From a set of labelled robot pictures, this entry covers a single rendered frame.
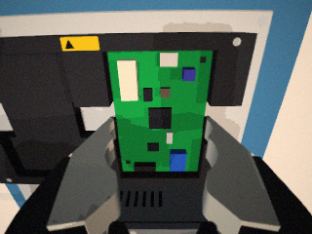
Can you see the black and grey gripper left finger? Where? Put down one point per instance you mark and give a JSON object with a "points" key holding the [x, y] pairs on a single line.
{"points": [[80, 195]]}

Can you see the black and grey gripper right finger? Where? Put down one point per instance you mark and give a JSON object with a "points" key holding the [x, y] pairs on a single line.
{"points": [[242, 194]]}

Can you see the green circuit board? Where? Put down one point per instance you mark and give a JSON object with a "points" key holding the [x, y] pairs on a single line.
{"points": [[160, 101]]}

